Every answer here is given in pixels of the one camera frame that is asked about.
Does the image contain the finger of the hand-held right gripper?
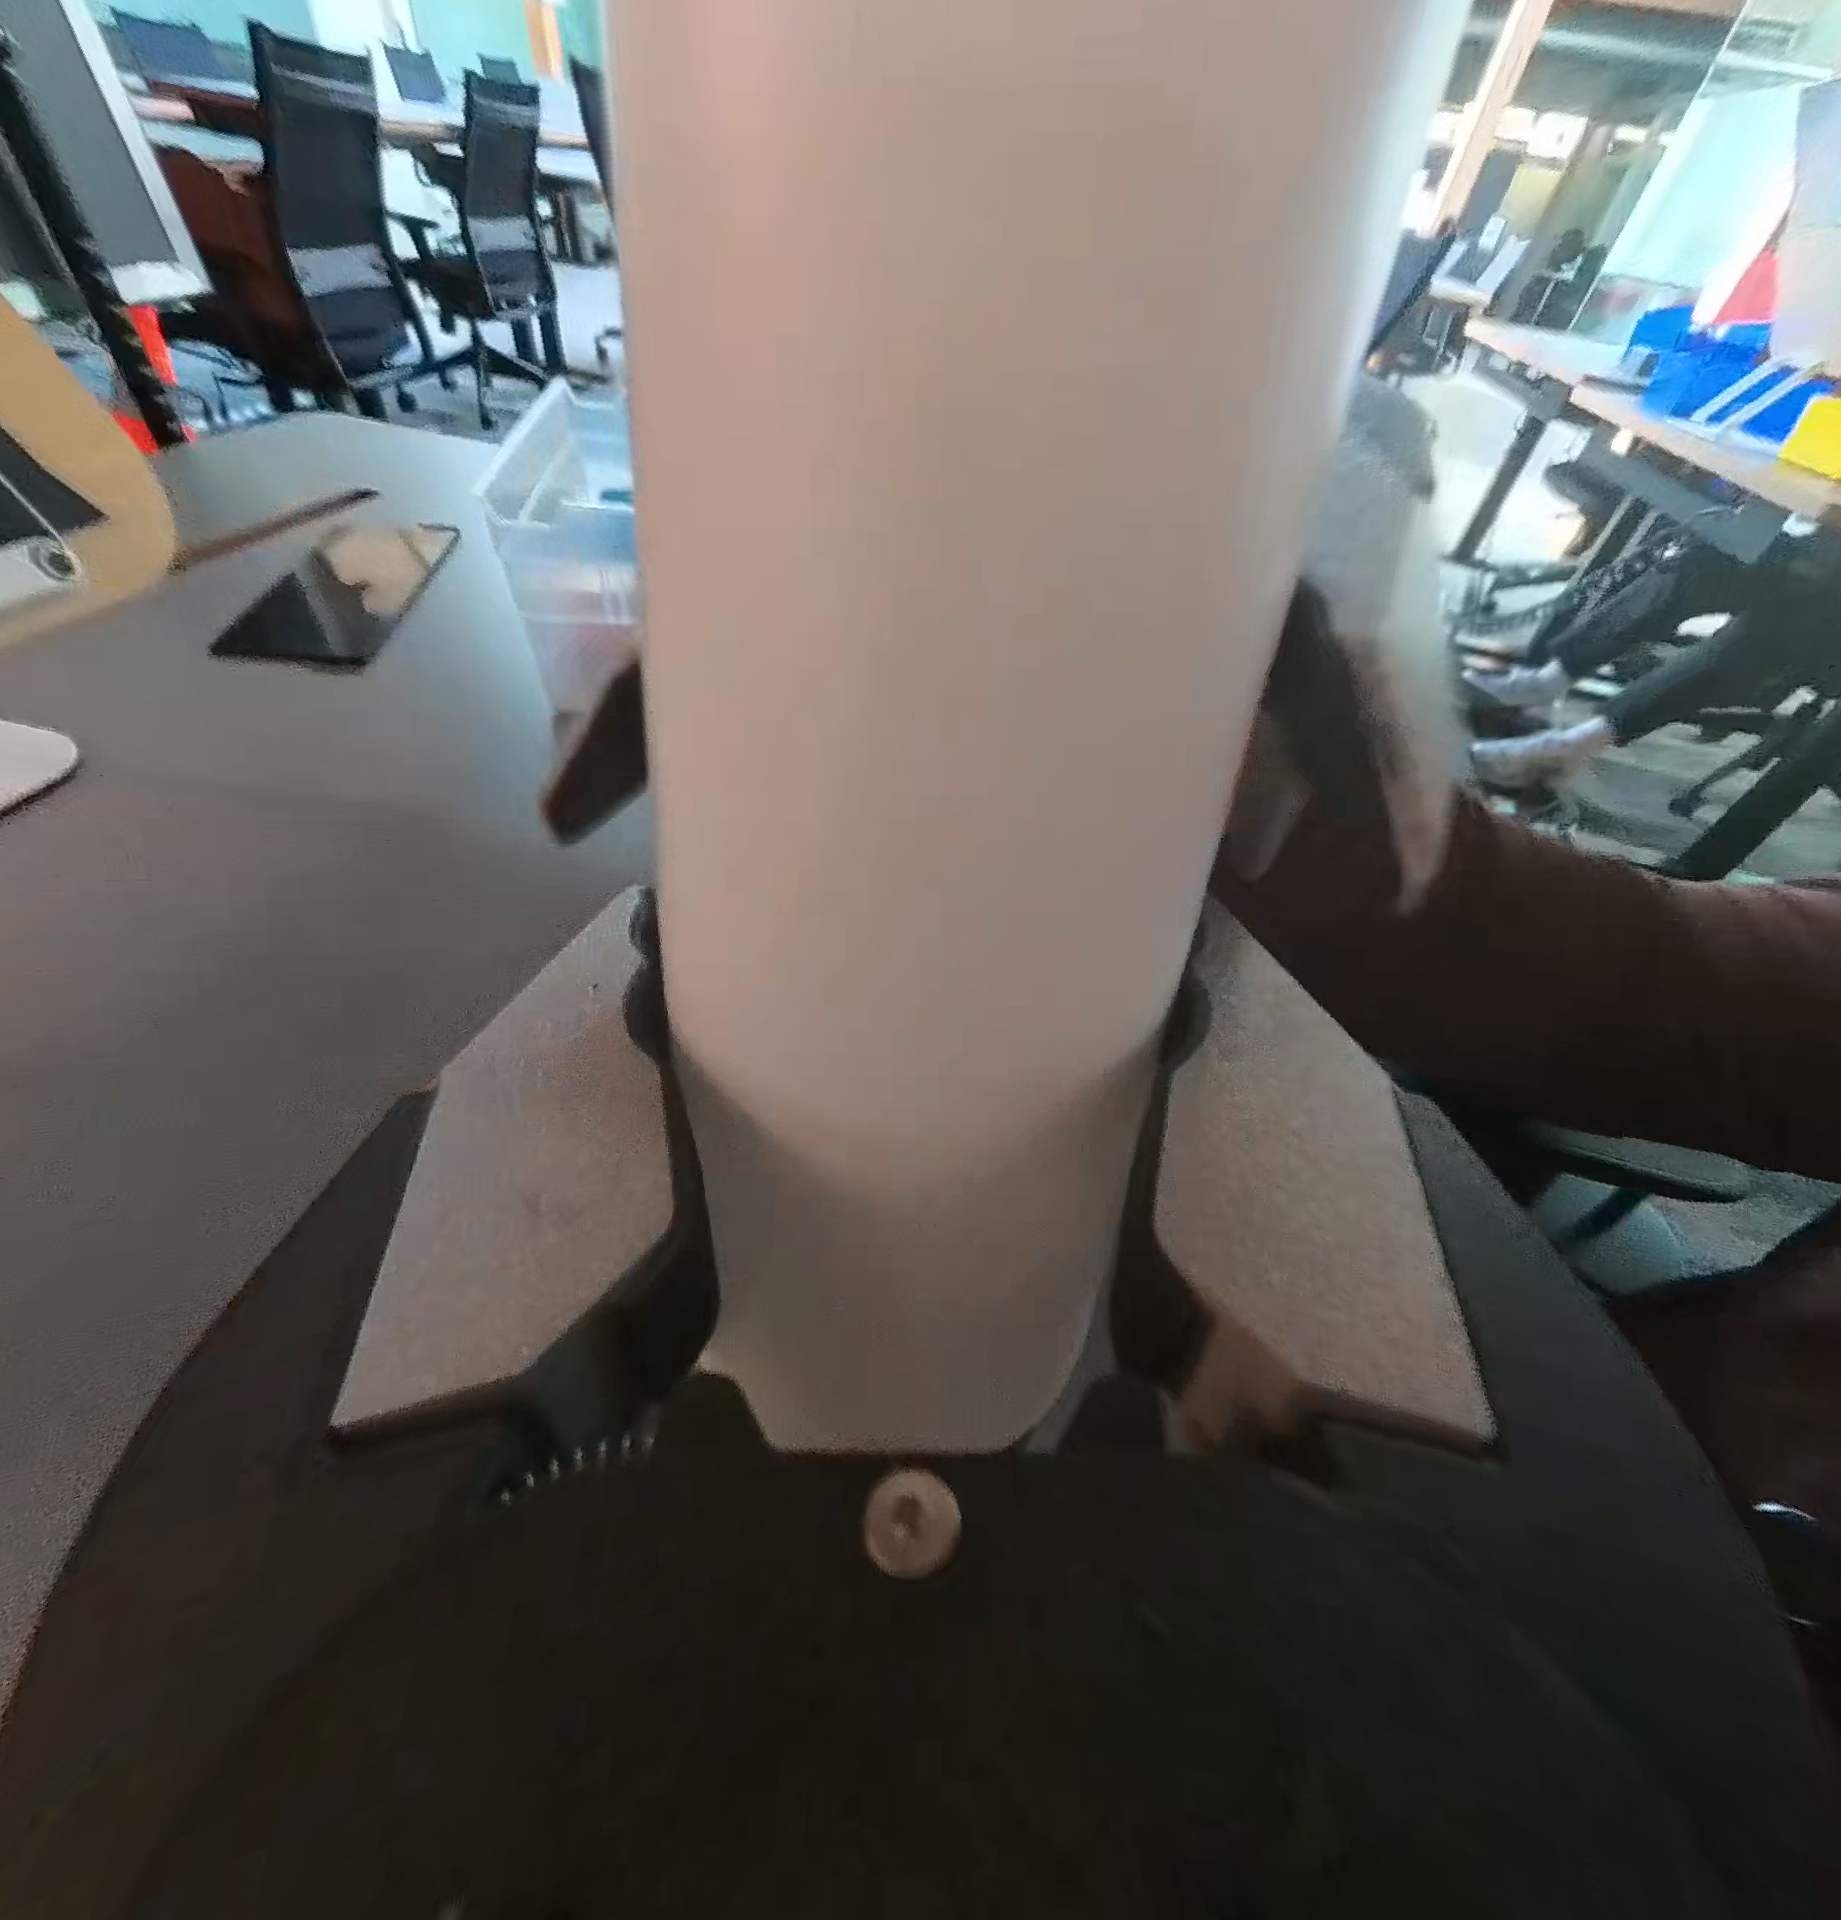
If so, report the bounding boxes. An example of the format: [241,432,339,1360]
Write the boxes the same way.
[1228,375,1477,920]
[540,656,655,843]

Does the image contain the black tripod leg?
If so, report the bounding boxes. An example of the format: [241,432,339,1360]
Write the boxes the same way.
[0,0,198,454]

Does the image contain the black office chair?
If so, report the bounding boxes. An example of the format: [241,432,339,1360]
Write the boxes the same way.
[409,66,572,432]
[248,19,460,427]

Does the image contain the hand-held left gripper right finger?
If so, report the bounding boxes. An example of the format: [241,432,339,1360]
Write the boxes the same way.
[1107,900,1502,1456]

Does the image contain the white plastic cup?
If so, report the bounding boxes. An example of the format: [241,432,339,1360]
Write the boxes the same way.
[605,0,1477,1456]

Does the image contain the person's right forearm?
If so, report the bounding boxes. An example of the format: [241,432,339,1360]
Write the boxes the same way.
[1210,779,1841,1185]

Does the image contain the clear plastic storage bin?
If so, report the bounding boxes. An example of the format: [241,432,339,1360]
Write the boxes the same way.
[472,375,646,714]

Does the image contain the black chair armrest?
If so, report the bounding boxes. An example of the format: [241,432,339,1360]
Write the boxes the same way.
[1518,1121,1761,1289]

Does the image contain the black smartphone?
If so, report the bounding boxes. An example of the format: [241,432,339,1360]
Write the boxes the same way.
[209,523,465,672]

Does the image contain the wooden desk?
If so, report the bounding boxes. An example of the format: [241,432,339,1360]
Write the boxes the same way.
[1461,311,1841,537]

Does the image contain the white monitor stand base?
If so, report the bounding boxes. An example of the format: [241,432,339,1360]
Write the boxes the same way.
[0,705,82,836]

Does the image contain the computer monitor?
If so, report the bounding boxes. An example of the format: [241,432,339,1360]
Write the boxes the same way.
[0,0,212,302]

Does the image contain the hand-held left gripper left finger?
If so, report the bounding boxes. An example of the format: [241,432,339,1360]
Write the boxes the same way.
[331,884,728,1431]

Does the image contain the brown cardboard panel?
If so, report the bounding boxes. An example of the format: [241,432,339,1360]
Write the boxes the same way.
[0,245,181,661]

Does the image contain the blue plastic bins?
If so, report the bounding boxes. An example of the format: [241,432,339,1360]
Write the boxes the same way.
[1624,298,1839,445]

